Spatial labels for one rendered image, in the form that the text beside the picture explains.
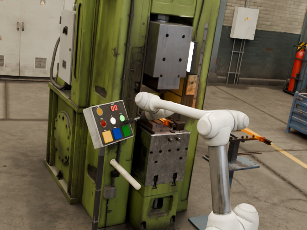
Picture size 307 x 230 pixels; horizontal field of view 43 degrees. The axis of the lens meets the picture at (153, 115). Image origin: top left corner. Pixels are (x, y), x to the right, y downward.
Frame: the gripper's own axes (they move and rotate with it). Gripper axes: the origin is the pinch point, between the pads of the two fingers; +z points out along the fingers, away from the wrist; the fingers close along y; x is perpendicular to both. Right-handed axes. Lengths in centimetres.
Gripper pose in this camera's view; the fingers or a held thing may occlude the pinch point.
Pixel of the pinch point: (127, 122)
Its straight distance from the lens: 280.4
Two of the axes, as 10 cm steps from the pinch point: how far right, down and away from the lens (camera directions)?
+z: -7.6, 2.5, 6.0
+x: -3.0, -9.5, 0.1
